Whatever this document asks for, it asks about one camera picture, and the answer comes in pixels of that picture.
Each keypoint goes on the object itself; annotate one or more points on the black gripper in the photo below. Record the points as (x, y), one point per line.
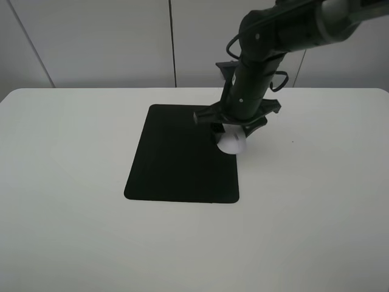
(214, 115)

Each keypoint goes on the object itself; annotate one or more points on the white computer mouse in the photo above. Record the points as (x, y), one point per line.
(232, 140)

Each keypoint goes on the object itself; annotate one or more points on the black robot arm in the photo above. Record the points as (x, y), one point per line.
(265, 37)

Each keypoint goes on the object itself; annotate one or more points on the black mouse pad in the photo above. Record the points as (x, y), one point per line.
(176, 160)

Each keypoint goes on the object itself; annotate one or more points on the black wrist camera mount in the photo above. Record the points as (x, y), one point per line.
(227, 68)

